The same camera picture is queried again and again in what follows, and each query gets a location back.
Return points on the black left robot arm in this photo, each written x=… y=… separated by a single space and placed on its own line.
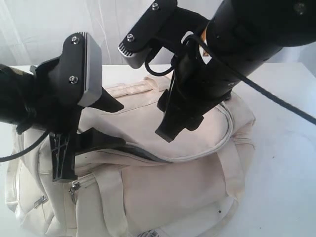
x=14 y=85

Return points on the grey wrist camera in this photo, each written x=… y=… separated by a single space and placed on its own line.
x=80 y=70
x=137 y=44

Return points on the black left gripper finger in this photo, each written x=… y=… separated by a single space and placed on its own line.
x=107 y=103
x=92 y=140

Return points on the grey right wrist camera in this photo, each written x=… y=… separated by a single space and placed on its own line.
x=137 y=44

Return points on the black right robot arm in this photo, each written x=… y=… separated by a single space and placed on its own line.
x=241 y=36

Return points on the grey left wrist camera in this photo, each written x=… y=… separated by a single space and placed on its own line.
x=80 y=70

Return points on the white paper label tag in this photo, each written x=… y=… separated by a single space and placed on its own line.
x=158 y=232

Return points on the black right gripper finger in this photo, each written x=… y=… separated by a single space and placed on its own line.
x=175 y=121

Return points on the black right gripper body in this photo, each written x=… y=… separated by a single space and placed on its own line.
x=193 y=89

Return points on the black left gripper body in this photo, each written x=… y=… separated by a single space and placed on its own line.
x=51 y=105

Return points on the cream fabric duffel bag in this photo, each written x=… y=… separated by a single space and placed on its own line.
x=191 y=186

